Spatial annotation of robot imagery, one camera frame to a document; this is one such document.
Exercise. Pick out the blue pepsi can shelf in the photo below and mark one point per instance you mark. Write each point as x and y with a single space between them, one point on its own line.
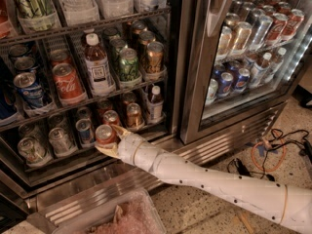
85 131
35 97

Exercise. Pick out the gold can front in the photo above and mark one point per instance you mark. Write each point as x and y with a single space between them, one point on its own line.
154 57

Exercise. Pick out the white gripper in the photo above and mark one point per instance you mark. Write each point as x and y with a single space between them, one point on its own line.
128 147

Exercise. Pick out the green can front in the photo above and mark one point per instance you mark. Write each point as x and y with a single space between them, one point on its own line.
128 68

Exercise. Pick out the large red coca-cola can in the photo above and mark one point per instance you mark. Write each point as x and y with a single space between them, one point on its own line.
69 87

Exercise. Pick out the blue pepsi can bottom shelf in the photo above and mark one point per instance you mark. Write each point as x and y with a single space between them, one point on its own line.
85 131

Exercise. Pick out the red coke can bottom shelf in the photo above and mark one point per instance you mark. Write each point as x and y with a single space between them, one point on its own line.
105 135

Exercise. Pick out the blue pepsi can middle shelf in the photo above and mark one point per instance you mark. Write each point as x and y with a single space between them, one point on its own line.
35 97

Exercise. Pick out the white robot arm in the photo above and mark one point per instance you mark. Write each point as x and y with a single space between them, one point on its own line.
287 205

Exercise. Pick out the small bottle bottom shelf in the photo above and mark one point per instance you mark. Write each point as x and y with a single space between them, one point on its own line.
154 105

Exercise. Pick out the gold can bottom shelf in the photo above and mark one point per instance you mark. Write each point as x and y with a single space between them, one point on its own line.
134 116

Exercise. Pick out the green striped cans tray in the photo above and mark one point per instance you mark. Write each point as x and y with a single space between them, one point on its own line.
37 15

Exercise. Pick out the pink bubble wrap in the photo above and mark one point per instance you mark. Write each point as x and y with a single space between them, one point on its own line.
129 218

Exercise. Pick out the red coke can behind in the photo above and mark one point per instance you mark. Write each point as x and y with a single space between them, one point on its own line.
111 117

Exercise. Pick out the silver can bottom shelf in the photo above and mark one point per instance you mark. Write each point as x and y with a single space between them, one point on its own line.
61 142

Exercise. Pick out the clear plastic bin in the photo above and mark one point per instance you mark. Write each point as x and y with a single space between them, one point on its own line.
105 213

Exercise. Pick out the silver green can bottom left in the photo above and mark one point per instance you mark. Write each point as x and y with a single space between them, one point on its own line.
35 154

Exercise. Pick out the iced tea bottle white cap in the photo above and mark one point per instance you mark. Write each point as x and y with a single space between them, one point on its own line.
97 65

